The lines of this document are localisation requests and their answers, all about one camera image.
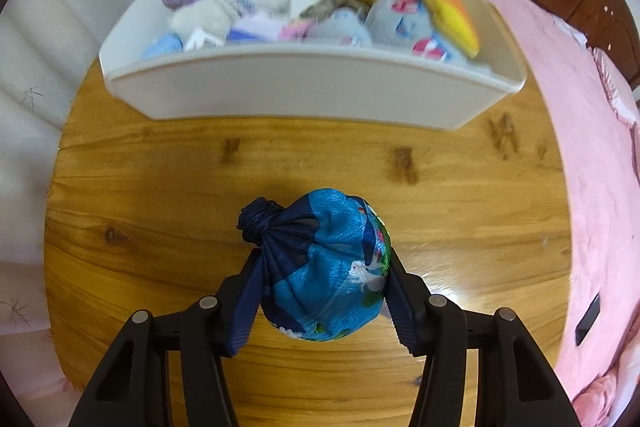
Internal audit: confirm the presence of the small pink purple toy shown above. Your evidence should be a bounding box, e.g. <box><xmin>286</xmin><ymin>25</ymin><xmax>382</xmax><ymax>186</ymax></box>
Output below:
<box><xmin>227</xmin><ymin>17</ymin><xmax>314</xmax><ymax>44</ymax></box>

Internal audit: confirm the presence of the grey-blue plush toy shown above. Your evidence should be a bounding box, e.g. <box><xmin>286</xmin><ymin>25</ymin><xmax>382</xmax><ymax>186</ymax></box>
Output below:
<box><xmin>299</xmin><ymin>0</ymin><xmax>374</xmax><ymax>48</ymax></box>

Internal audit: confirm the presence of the pink blanket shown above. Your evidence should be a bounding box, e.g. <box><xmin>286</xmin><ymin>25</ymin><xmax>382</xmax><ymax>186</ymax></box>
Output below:
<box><xmin>450</xmin><ymin>0</ymin><xmax>640</xmax><ymax>427</ymax></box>

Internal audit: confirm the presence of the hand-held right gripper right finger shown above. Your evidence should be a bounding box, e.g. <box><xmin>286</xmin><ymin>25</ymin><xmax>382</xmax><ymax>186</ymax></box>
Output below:
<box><xmin>382</xmin><ymin>249</ymin><xmax>583</xmax><ymax>427</ymax></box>

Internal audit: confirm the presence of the white storage bin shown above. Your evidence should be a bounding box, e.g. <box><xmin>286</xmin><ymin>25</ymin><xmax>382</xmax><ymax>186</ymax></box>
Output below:
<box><xmin>98</xmin><ymin>0</ymin><xmax>528</xmax><ymax>131</ymax></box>

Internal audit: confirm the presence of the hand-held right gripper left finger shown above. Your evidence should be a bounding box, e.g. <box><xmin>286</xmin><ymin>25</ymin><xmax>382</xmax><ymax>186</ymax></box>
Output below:
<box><xmin>67</xmin><ymin>252</ymin><xmax>266</xmax><ymax>427</ymax></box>

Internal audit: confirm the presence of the black rectangular device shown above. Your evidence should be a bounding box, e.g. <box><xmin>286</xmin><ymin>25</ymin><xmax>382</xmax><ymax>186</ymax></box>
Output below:
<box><xmin>575</xmin><ymin>294</ymin><xmax>601</xmax><ymax>348</ymax></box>

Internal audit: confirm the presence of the pink floral curtain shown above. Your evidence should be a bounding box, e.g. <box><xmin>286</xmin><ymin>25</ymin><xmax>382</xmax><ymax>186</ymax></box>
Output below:
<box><xmin>0</xmin><ymin>0</ymin><xmax>161</xmax><ymax>358</ymax></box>

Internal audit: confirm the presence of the light blue plush toy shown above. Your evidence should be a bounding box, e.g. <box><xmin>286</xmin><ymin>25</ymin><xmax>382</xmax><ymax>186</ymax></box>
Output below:
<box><xmin>141</xmin><ymin>32</ymin><xmax>184</xmax><ymax>60</ymax></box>

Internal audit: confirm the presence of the blue cloth ball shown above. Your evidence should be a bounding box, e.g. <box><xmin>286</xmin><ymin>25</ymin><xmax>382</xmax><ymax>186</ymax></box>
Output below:
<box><xmin>236</xmin><ymin>188</ymin><xmax>393</xmax><ymax>342</ymax></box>

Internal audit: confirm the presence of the grey pony plush toy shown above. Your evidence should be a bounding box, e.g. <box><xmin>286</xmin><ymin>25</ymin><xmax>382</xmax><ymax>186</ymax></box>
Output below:
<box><xmin>364</xmin><ymin>0</ymin><xmax>482</xmax><ymax>64</ymax></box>

